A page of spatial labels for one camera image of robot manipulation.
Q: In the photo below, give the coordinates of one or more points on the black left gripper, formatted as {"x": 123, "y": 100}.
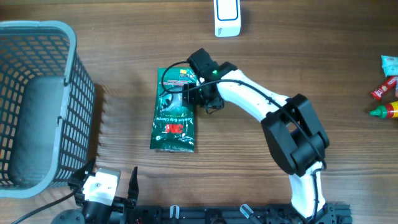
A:
{"x": 119, "y": 203}

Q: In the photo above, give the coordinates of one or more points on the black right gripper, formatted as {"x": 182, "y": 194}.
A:
{"x": 189, "y": 96}

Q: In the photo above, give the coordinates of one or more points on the green gloves package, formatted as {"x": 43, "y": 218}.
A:
{"x": 173, "y": 127}

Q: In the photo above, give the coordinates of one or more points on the red coffee stick sachet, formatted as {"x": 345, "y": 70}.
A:
{"x": 389, "y": 84}

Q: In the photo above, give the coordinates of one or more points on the orange sauce bottle green cap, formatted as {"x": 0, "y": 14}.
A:
{"x": 388, "y": 110}

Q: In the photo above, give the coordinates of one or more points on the teal wet wipes pack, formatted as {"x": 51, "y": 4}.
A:
{"x": 389, "y": 65}

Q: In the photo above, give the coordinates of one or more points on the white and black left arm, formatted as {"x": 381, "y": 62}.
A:
{"x": 94, "y": 212}

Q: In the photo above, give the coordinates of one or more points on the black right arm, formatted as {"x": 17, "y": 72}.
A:
{"x": 296, "y": 139}

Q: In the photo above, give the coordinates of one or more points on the white barcode scanner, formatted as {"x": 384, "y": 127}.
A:
{"x": 227, "y": 16}

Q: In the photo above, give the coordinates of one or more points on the grey plastic mesh basket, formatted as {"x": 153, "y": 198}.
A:
{"x": 47, "y": 103}

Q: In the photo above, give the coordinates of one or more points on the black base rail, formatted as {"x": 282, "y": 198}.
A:
{"x": 273, "y": 213}

